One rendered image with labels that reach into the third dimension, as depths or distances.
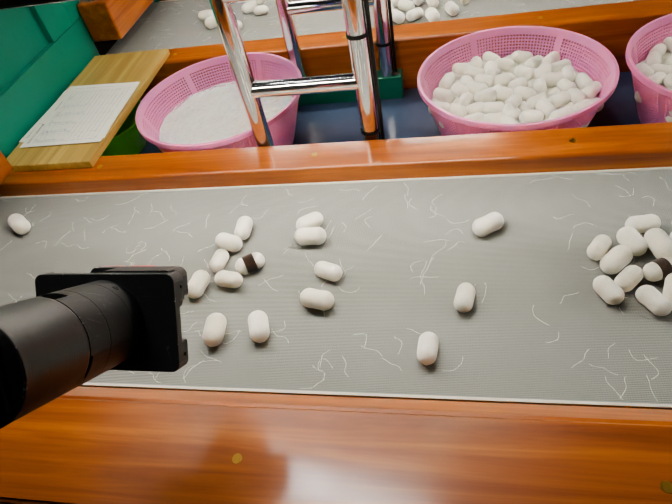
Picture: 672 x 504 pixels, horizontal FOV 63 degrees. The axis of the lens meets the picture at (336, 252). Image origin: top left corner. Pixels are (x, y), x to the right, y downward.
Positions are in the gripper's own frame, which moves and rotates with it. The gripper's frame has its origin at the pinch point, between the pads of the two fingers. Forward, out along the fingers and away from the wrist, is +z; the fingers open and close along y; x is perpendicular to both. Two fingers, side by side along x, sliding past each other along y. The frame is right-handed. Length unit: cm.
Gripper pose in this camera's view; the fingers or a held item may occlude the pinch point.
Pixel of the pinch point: (172, 295)
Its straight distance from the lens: 47.1
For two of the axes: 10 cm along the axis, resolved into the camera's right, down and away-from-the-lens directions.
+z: 2.0, -1.2, 9.7
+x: 0.3, 9.9, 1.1
